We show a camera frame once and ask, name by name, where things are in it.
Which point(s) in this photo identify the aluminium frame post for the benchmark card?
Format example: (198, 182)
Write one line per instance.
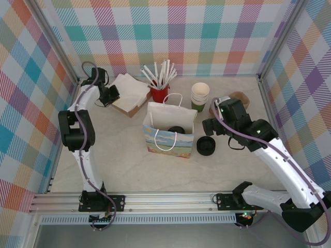
(57, 38)
(281, 38)

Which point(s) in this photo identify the stack of paper cups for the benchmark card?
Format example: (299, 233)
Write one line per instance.
(200, 90)

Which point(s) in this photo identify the brown cardboard napkin tray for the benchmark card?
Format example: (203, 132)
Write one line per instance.
(129, 112)

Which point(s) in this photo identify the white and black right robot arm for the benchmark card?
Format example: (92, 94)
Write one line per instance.
(284, 165)

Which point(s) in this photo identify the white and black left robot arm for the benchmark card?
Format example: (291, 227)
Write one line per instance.
(86, 170)

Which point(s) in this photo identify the small black circuit board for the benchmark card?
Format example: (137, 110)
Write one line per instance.
(245, 215)
(102, 219)

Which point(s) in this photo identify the printed paper takeout bag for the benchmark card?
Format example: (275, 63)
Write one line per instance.
(181, 144)

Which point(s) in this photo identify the stack of black cup lids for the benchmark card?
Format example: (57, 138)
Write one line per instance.
(206, 145)

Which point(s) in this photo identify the red straw holder cup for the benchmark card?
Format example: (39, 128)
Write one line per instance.
(159, 95)

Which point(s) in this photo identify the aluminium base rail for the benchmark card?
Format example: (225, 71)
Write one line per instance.
(168, 201)

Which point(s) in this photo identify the stack of white napkins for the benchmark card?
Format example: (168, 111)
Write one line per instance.
(129, 87)

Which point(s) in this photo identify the brown pulp cup carrier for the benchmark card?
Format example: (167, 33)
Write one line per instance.
(244, 99)

